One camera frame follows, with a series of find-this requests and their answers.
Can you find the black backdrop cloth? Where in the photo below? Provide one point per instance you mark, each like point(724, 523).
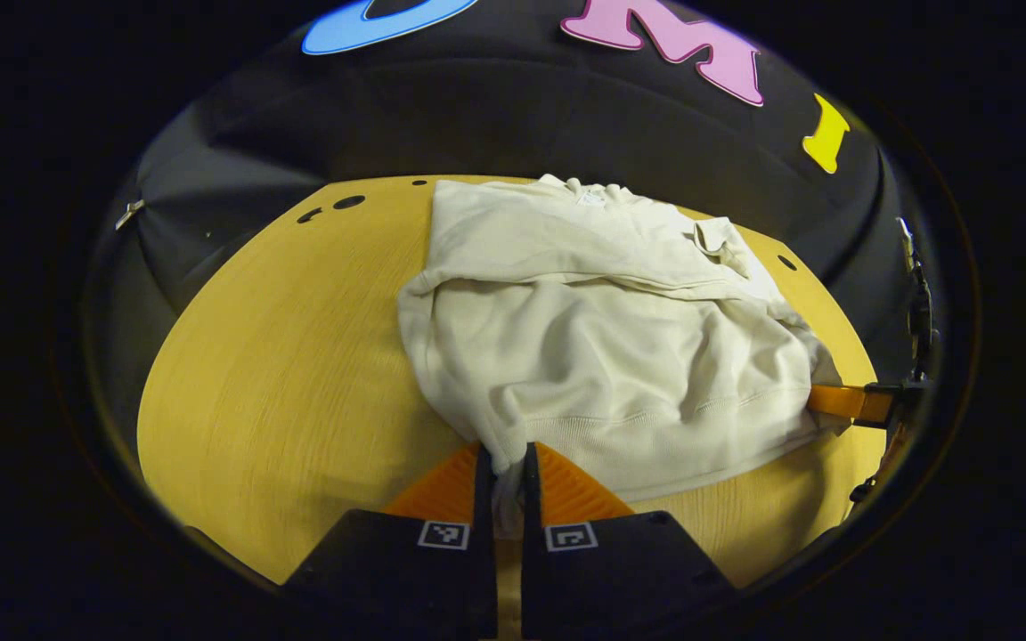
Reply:
point(495, 116)

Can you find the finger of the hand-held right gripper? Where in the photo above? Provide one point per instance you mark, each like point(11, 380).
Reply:
point(847, 402)

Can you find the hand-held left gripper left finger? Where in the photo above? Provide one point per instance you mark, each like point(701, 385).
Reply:
point(388, 574)

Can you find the white backdrop clip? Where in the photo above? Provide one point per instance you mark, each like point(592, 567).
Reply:
point(129, 214)

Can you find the cream white sweatshirt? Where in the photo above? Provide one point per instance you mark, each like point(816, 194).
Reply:
point(611, 356)

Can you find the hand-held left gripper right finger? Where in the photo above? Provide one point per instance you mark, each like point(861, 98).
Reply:
point(629, 574)

